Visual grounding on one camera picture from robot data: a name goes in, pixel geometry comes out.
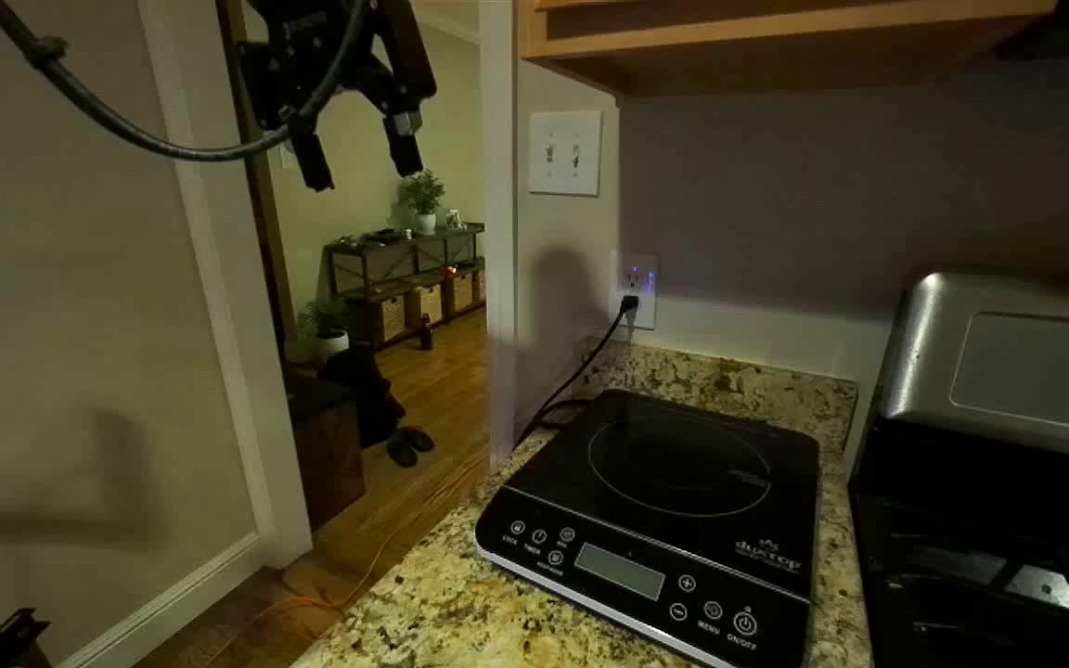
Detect black cooktop power cord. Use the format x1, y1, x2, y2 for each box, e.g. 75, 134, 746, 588
514, 289, 647, 439

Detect brown wooden door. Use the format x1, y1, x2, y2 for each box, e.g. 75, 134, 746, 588
214, 0, 303, 377

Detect black bag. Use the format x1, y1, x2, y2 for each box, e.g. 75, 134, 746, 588
318, 348, 409, 451

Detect small green floor plant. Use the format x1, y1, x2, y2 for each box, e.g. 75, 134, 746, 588
292, 294, 356, 363

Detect woven storage basket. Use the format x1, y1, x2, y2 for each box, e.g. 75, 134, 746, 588
352, 294, 412, 352
409, 284, 449, 336
441, 273, 477, 315

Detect dark console shelf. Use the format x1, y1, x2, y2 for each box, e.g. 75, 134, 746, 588
318, 221, 490, 352

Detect dark wooden box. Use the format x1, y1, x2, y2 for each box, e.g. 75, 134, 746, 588
287, 370, 370, 533

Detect black induction cooktop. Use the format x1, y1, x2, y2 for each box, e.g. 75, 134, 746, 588
471, 392, 825, 668

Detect stainless steel gas stove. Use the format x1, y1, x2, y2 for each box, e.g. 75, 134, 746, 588
845, 267, 1069, 668

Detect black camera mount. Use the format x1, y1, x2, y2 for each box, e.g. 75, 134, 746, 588
0, 607, 53, 668

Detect wooden wall cabinet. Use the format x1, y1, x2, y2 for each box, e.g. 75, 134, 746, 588
513, 0, 1065, 102

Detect white wall outlet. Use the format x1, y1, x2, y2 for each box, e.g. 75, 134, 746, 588
616, 254, 659, 336

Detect white double switch plate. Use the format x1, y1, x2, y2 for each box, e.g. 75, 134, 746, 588
527, 108, 606, 201

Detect potted green plant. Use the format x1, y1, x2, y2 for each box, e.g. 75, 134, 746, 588
391, 166, 449, 241

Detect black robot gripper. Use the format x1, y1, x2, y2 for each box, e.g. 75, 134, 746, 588
232, 0, 441, 199

